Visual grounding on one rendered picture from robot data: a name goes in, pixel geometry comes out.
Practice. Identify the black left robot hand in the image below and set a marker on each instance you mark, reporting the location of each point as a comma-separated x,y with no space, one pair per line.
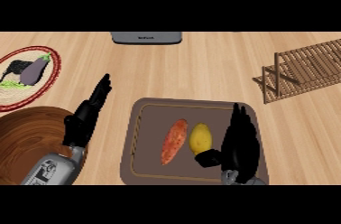
88,113

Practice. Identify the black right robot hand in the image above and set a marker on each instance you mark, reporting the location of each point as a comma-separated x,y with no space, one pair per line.
240,143

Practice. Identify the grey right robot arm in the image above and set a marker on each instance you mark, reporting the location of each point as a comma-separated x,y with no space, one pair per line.
243,180

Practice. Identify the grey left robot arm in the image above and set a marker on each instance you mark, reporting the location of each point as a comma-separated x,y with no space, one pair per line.
55,167

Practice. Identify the yellow lemon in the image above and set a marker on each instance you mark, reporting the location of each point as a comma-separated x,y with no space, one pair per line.
200,138

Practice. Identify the brown rectangular tray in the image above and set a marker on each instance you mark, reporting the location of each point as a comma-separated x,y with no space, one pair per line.
147,149

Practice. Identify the wooden tiered shelf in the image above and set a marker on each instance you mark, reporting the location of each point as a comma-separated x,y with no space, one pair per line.
306,69

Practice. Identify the red-rimmed woven placemat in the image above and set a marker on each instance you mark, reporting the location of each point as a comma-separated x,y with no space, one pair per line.
45,83

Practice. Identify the orange sweet potato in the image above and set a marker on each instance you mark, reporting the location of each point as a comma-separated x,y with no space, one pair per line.
174,141

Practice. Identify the round dark wooden board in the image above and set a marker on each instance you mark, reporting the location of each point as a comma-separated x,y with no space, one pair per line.
32,143

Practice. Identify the purple eggplant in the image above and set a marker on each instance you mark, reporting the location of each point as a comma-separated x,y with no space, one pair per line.
35,71

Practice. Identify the grey appliance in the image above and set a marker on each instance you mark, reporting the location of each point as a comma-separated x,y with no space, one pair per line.
147,38

